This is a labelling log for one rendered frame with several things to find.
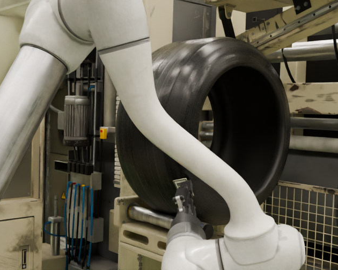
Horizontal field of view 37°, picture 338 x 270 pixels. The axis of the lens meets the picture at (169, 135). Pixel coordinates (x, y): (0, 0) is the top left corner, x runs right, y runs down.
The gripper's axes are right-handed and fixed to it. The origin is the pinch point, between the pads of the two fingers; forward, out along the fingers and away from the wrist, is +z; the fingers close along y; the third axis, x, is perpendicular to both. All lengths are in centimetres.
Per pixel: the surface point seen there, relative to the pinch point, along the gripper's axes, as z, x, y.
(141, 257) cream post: 26, -29, 36
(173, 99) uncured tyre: 12.0, 3.7, -20.9
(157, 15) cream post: 60, 2, -35
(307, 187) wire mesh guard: 35, 32, 32
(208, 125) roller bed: 73, 4, 16
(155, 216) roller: 16.9, -15.5, 15.3
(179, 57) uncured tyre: 23.5, 7.8, -28.1
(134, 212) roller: 23.1, -23.1, 15.6
